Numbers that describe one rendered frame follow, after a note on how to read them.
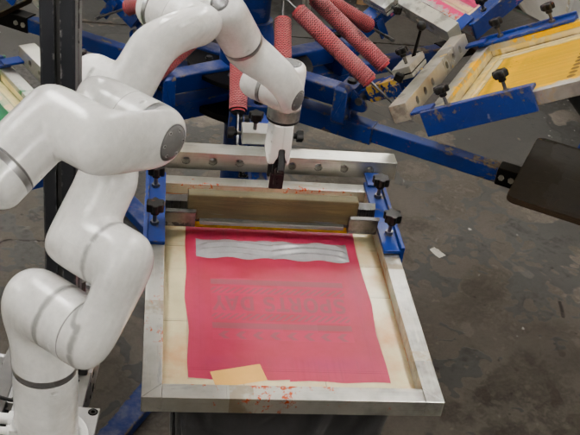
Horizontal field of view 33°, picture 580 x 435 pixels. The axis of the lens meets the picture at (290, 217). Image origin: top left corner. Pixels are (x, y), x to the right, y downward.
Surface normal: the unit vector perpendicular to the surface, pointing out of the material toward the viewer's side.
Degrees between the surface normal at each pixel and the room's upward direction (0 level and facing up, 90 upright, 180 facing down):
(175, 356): 0
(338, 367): 0
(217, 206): 90
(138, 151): 94
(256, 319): 0
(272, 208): 90
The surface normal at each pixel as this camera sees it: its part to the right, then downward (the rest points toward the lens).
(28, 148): 0.51, -0.05
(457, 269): 0.11, -0.83
